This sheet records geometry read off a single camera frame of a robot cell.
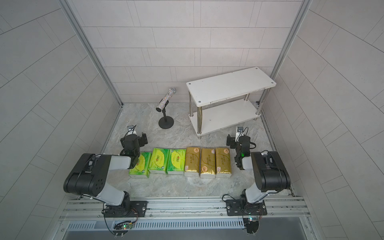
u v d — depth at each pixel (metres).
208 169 0.77
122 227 0.66
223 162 0.80
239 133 0.79
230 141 0.83
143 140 0.85
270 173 0.46
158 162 0.81
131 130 0.79
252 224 0.68
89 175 0.45
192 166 0.78
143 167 0.79
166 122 1.03
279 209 0.72
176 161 0.81
